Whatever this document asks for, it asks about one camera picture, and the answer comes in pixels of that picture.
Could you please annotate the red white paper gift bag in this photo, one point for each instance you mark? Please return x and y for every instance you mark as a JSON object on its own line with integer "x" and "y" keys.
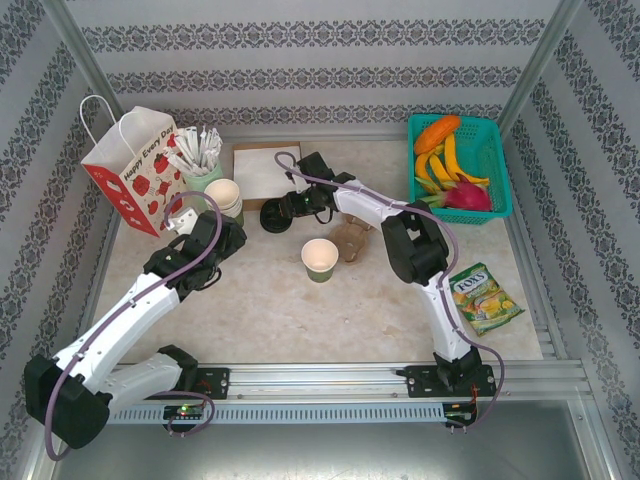
{"x": 145, "y": 170}

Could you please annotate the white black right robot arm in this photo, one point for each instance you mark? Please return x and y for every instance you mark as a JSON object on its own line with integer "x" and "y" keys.
{"x": 437, "y": 325}

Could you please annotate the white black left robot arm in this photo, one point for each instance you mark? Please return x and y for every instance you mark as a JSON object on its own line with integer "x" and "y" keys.
{"x": 125, "y": 320}

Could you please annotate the mint green straw holder cup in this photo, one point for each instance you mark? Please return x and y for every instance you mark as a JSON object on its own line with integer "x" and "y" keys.
{"x": 200, "y": 187}

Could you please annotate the white board on wood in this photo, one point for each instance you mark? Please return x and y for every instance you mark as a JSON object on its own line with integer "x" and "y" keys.
{"x": 252, "y": 206}

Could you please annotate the white napkin stack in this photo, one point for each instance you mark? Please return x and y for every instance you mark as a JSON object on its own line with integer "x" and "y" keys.
{"x": 255, "y": 175}

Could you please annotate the orange toy fruit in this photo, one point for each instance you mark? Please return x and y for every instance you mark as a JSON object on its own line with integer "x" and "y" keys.
{"x": 437, "y": 132}

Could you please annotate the yellow banana bunch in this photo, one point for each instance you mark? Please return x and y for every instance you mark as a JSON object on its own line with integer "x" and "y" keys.
{"x": 452, "y": 160}

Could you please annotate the pink dragon fruit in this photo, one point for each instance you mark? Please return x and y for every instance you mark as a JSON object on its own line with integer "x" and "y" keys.
{"x": 467, "y": 197}

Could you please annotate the teal plastic basket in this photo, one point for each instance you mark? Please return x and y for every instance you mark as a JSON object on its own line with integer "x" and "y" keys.
{"x": 495, "y": 165}

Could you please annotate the green yellow candy bag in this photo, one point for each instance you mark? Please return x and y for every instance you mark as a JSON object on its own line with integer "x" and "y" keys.
{"x": 485, "y": 300}

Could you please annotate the aluminium back rail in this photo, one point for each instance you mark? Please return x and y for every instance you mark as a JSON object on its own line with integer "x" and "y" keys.
{"x": 325, "y": 134}

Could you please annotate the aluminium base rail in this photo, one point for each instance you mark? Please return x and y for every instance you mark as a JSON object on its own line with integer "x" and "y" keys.
{"x": 320, "y": 381}

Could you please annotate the aluminium frame post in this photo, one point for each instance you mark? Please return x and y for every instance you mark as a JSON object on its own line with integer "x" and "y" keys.
{"x": 540, "y": 60}
{"x": 85, "y": 65}

